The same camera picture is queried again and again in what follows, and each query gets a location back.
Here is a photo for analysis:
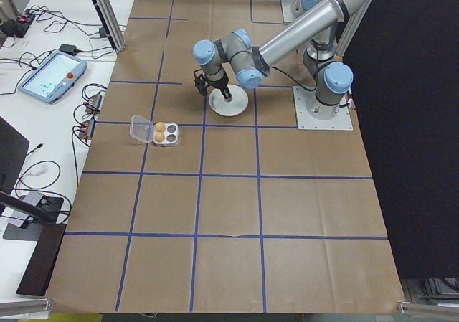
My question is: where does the metal bar frame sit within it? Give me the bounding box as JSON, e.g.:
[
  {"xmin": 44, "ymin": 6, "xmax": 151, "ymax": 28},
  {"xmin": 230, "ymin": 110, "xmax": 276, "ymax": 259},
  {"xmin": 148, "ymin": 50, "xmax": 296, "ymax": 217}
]
[{"xmin": 335, "ymin": 0, "xmax": 384, "ymax": 56}]

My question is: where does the aluminium extrusion post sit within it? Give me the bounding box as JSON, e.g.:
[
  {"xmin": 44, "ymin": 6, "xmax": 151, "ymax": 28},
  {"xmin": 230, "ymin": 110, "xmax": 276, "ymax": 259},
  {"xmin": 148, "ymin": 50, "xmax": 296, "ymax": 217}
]
[{"xmin": 81, "ymin": 0, "xmax": 127, "ymax": 53}]

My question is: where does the clear plastic egg box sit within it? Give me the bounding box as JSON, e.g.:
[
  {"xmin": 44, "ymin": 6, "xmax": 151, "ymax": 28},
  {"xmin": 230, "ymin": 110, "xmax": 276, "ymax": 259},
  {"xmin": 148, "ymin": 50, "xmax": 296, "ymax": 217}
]
[{"xmin": 129, "ymin": 114, "xmax": 180, "ymax": 146}]

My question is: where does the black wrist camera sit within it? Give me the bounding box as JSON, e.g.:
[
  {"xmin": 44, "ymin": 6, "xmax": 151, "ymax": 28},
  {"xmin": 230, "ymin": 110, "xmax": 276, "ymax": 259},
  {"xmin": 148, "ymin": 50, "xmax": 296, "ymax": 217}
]
[{"xmin": 192, "ymin": 69, "xmax": 209, "ymax": 97}]

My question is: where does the dark rectangular board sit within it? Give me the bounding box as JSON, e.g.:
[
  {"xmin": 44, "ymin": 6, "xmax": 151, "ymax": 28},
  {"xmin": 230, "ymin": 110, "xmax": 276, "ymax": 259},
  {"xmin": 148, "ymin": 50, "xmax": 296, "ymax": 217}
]
[{"xmin": 16, "ymin": 223, "xmax": 68, "ymax": 297}]

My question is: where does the white square base plate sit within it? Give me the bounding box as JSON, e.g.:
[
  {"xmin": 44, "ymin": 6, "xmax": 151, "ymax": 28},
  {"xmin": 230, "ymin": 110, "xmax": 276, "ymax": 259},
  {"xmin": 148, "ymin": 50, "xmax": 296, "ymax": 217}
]
[
  {"xmin": 280, "ymin": 0, "xmax": 306, "ymax": 24},
  {"xmin": 293, "ymin": 86, "xmax": 354, "ymax": 131}
]

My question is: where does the dark monitor stand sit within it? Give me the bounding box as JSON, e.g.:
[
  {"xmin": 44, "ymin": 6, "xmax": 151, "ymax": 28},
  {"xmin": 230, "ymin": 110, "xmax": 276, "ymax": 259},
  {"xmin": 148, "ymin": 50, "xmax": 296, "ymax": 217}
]
[{"xmin": 0, "ymin": 189, "xmax": 69, "ymax": 242}]

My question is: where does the black orange usb hub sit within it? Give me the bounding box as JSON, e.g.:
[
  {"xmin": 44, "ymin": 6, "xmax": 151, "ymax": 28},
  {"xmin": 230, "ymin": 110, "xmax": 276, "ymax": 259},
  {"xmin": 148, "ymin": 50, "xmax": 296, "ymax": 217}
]
[
  {"xmin": 79, "ymin": 119, "xmax": 97, "ymax": 139},
  {"xmin": 84, "ymin": 92, "xmax": 105, "ymax": 113}
]

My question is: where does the white charger plug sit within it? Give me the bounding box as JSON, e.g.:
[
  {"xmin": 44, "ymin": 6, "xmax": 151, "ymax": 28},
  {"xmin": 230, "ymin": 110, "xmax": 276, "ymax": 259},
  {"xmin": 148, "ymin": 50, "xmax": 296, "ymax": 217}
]
[{"xmin": 29, "ymin": 163, "xmax": 49, "ymax": 179}]

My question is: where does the black box device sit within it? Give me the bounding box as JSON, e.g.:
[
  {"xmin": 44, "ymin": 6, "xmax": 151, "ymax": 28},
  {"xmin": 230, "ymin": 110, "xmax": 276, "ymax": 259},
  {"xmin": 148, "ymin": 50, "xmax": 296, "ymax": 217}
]
[{"xmin": 34, "ymin": 195, "xmax": 65, "ymax": 224}]

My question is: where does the white round plate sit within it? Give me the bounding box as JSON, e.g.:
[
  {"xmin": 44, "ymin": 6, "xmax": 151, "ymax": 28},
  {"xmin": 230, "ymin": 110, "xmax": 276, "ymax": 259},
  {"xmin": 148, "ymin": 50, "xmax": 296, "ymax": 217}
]
[{"xmin": 209, "ymin": 84, "xmax": 249, "ymax": 118}]

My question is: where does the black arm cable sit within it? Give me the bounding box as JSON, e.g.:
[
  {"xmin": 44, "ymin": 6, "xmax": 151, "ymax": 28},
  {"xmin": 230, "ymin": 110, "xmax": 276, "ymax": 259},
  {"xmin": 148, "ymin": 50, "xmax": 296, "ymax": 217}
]
[{"xmin": 267, "ymin": 65, "xmax": 318, "ymax": 92}]

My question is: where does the black frame cover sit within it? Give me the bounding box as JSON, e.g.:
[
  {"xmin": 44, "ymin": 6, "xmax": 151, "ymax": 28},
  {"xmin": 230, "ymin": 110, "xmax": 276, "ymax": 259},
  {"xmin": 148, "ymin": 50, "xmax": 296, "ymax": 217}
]
[{"xmin": 336, "ymin": 0, "xmax": 459, "ymax": 280}]

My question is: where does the black power strip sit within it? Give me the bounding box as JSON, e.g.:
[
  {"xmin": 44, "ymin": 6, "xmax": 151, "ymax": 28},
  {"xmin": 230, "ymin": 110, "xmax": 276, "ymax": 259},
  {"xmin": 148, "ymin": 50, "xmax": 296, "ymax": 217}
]
[{"xmin": 0, "ymin": 11, "xmax": 37, "ymax": 39}]

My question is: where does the grey blue teach pendant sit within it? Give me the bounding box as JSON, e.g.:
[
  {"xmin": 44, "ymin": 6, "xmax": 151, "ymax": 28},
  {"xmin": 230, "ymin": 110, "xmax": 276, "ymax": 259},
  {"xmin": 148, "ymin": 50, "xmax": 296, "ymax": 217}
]
[{"xmin": 16, "ymin": 49, "xmax": 89, "ymax": 104}]

